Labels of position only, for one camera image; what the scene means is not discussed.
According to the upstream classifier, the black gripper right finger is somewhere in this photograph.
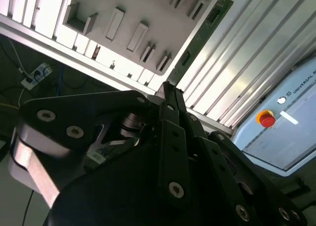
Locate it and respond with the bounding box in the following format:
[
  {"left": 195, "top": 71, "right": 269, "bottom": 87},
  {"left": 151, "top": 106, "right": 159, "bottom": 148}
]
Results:
[{"left": 174, "top": 87, "right": 308, "bottom": 226}]

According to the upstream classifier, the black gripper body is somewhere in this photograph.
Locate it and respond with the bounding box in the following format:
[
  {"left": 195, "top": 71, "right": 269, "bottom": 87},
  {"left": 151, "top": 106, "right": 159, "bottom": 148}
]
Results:
[{"left": 43, "top": 107, "right": 235, "bottom": 226}]

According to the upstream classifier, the green RAM stick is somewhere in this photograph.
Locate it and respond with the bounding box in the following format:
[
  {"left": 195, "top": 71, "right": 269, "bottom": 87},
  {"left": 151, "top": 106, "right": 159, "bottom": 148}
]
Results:
[{"left": 169, "top": 0, "right": 235, "bottom": 88}]

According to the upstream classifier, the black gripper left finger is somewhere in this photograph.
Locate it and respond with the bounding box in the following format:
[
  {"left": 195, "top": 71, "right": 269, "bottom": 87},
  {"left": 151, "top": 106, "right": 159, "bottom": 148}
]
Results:
[{"left": 6, "top": 81, "right": 191, "bottom": 211}]

